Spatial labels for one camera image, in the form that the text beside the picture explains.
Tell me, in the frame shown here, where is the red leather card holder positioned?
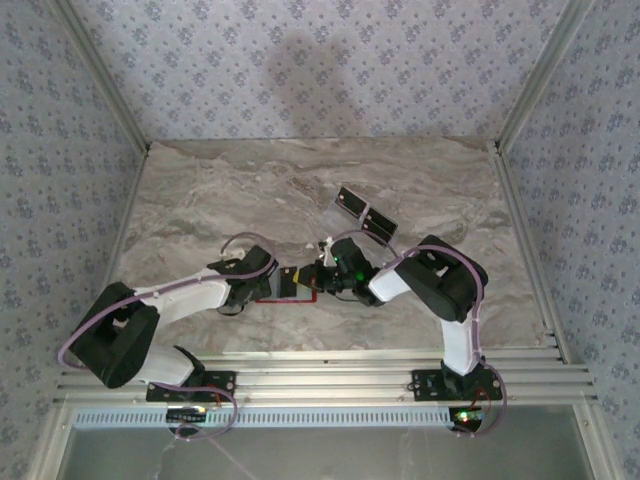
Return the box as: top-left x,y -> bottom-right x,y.
254,269 -> 320,306

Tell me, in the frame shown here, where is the clear plastic card stand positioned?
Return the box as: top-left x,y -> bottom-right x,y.
319,186 -> 401,254

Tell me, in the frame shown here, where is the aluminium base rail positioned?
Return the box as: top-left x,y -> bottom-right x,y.
52,349 -> 599,406

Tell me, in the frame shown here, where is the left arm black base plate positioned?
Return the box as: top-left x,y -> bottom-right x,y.
145,372 -> 237,403

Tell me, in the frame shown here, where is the grey slotted cable duct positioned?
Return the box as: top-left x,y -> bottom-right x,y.
72,407 -> 454,430

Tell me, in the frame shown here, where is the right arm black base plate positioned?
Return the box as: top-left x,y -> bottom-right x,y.
410,368 -> 503,401

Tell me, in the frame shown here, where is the aluminium table side rail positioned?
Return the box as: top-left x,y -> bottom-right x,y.
102,144 -> 152,361
492,144 -> 571,364

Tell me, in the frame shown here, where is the aluminium upright frame post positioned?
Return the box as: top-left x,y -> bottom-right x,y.
52,0 -> 152,151
494,0 -> 599,151

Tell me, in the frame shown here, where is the aluminium frame leg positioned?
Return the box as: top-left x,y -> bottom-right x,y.
574,403 -> 619,480
27,402 -> 76,480

